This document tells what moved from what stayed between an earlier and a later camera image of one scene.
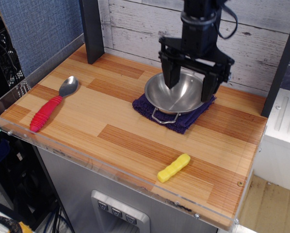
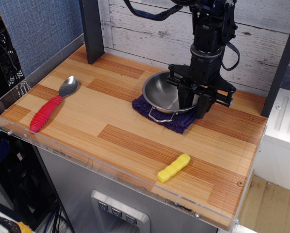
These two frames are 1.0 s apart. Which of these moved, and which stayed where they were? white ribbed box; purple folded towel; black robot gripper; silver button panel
Moved: black robot gripper
Stayed: silver button panel; purple folded towel; white ribbed box
